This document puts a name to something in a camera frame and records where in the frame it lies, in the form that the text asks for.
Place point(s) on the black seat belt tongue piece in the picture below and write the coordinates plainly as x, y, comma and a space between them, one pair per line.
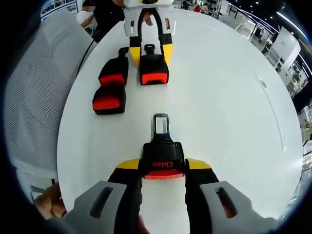
162, 153

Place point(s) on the white office partition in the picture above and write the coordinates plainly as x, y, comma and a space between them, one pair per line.
285, 48

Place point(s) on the white mesh chair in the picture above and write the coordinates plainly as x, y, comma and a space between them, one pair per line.
36, 97

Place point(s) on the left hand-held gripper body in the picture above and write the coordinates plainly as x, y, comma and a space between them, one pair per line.
136, 3

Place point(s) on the person's body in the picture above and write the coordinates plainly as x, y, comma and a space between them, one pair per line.
109, 17

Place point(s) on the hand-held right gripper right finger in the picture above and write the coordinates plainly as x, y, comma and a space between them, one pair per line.
207, 192

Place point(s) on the wall poster with photos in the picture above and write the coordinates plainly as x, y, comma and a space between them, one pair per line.
58, 7

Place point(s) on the black seat belt buckle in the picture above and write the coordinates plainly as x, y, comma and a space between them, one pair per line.
109, 100
114, 69
154, 68

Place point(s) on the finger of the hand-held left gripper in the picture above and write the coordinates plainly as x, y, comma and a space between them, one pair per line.
135, 56
167, 52

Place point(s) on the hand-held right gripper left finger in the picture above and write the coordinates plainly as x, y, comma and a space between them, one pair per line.
114, 195

